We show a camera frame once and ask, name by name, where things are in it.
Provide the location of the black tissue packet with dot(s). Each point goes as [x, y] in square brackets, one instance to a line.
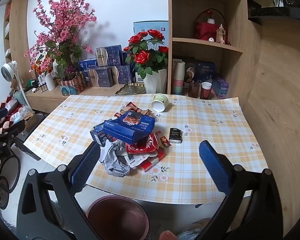
[175, 135]

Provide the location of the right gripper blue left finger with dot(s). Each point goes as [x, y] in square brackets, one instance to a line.
[82, 165]

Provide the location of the blue luckin coffee box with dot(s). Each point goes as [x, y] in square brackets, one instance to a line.
[130, 127]

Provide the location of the gold green tray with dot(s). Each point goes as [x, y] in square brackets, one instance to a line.
[132, 89]

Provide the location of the white vase orange flowers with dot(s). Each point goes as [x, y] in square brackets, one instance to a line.
[48, 78]

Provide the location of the purple small box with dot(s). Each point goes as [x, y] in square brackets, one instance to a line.
[220, 87]

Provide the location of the pink blossom bouquet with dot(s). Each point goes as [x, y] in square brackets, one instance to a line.
[58, 44]

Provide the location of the striped woven basket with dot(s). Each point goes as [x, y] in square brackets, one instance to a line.
[74, 86]

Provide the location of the blue gold gift box right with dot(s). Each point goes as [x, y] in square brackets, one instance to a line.
[121, 74]

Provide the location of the blue white supplement box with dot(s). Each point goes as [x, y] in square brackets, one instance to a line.
[138, 78]

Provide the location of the white desk fan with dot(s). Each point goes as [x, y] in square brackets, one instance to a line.
[9, 71]

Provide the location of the dark brown glass cup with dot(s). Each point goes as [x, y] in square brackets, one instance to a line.
[194, 89]

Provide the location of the stack of paper cups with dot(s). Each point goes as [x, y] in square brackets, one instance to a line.
[178, 78]

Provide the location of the red cigarette carton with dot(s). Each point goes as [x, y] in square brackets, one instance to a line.
[151, 161]

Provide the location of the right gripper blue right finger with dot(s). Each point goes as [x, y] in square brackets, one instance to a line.
[217, 166]

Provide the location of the grey paper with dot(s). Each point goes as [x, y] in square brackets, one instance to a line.
[117, 161]

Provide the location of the red rose plant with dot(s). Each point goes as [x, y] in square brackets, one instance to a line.
[147, 53]

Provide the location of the green white paper cup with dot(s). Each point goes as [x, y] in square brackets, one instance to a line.
[160, 102]

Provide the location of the brown red wrapper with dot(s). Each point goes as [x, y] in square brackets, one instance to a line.
[132, 107]

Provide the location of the red basket on shelf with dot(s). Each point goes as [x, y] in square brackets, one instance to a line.
[205, 26]

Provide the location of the white flower pot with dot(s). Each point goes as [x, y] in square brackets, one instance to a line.
[156, 83]

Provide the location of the yellow plaid floral tablecloth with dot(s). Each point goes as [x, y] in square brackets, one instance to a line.
[180, 177]

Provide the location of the red cup with white lid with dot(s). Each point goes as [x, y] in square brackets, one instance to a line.
[205, 90]

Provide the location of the clear glass bottle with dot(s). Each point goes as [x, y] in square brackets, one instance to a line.
[221, 35]

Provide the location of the wooden shelf unit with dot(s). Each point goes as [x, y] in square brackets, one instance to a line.
[236, 60]

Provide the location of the blue gold gift box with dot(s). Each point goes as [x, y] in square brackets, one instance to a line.
[121, 74]
[109, 56]
[100, 77]

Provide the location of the blue gold gift box top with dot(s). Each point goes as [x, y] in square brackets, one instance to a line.
[109, 56]

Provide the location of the blue gold gift box left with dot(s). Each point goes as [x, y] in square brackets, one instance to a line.
[100, 77]

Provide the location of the dark red trash bin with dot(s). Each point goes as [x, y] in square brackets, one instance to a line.
[114, 217]

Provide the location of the small blue cardboard box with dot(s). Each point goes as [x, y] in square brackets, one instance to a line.
[98, 134]

